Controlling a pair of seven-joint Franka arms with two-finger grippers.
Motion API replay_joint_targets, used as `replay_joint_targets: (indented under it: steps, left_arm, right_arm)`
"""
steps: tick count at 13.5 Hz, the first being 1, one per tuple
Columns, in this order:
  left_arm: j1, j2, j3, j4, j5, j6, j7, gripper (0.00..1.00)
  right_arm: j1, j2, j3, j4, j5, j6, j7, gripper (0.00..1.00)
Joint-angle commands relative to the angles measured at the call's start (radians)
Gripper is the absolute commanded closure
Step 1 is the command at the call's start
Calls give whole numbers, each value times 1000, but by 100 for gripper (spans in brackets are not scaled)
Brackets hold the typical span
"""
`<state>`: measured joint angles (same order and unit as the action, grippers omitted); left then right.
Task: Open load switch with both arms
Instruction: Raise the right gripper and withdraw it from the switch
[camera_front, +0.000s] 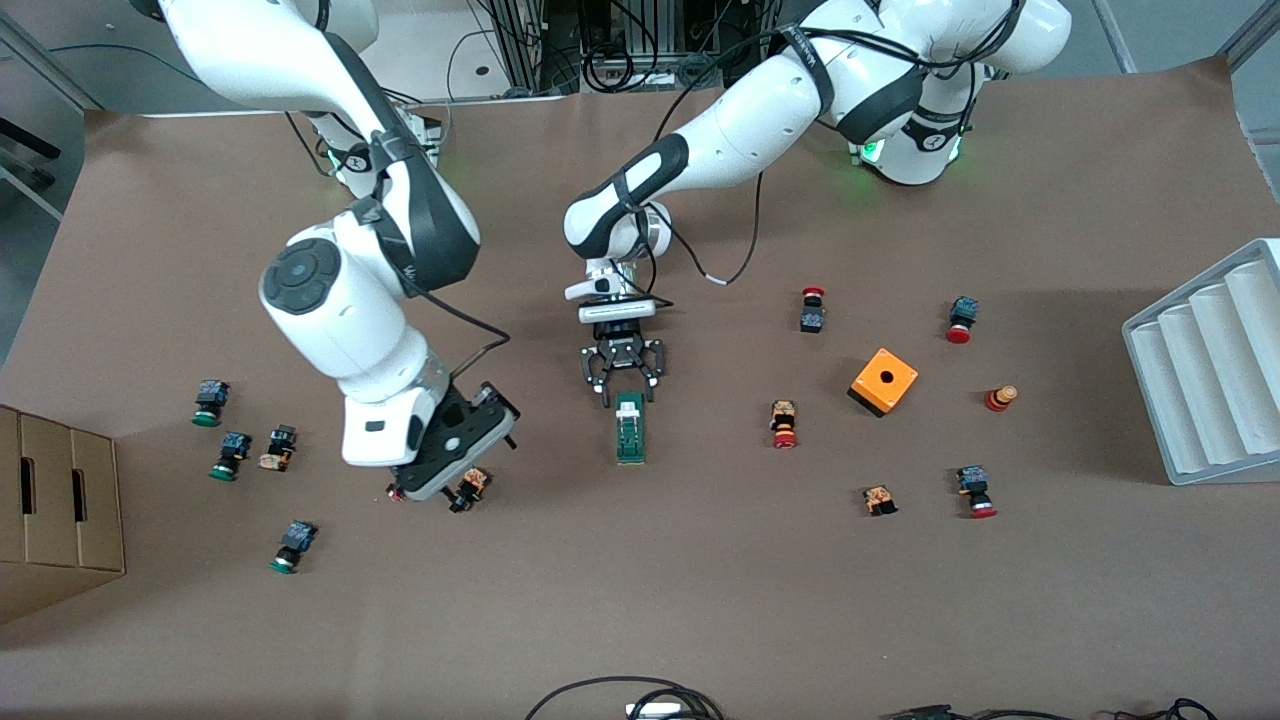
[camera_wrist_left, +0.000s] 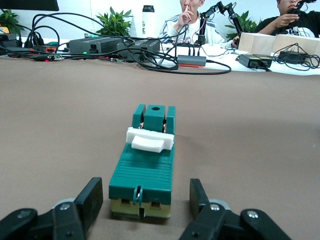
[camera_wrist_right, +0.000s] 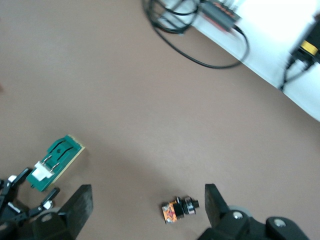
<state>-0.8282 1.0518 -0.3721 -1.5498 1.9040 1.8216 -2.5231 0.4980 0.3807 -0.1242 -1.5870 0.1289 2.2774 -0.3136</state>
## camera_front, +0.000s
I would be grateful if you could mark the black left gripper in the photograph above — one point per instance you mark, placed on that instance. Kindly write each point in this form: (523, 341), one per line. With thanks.
(622, 355)

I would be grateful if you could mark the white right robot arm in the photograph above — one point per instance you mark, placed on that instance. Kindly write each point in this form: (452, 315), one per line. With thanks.
(340, 320)

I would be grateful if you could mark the red button orange contact block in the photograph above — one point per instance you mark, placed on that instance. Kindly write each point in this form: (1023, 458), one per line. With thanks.
(784, 424)

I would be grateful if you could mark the orange button enclosure box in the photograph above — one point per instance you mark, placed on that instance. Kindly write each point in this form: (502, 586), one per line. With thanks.
(883, 383)

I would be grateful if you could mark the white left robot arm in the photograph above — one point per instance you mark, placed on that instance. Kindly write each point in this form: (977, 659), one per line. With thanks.
(760, 120)

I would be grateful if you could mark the light grey ribbed tray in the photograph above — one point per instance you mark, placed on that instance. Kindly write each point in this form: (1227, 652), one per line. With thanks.
(1200, 380)

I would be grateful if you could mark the aluminium frame rack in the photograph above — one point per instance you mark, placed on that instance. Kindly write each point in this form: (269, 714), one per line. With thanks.
(525, 40)

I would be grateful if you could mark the white power plug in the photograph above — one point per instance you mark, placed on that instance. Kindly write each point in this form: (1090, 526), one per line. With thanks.
(655, 711)

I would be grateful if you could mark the red push button black block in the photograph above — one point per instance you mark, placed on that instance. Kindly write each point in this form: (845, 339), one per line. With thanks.
(812, 310)

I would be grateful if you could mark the red yellow emergency stop cap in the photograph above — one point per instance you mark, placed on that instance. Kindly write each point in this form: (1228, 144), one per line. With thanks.
(1000, 398)

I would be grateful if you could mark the green push button switch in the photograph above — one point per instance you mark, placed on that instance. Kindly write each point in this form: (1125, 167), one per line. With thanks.
(292, 546)
(230, 456)
(211, 402)

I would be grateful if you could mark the brown cardboard box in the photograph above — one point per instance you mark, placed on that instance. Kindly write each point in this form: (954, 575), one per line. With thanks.
(60, 520)

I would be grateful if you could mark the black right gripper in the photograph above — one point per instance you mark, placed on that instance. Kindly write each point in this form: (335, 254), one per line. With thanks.
(487, 412)

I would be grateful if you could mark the red push button blue block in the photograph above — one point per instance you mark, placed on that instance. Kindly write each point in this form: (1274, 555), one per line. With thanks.
(962, 319)
(976, 491)

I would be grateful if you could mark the black switch tan contact block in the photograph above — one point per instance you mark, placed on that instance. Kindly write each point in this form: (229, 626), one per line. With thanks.
(279, 448)

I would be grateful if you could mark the black switch orange contact block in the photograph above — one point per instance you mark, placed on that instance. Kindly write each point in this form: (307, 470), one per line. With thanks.
(472, 490)

